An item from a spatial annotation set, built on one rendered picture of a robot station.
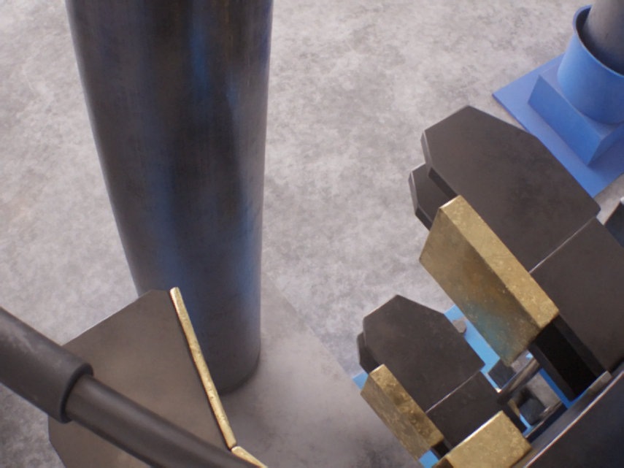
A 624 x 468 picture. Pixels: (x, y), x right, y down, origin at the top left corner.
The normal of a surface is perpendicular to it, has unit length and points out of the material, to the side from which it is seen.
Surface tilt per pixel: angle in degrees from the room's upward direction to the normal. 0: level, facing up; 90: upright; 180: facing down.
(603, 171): 0
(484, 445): 0
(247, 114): 90
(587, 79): 90
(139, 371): 0
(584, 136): 90
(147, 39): 90
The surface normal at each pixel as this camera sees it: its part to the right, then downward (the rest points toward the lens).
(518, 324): -0.80, 0.49
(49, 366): 0.16, -0.64
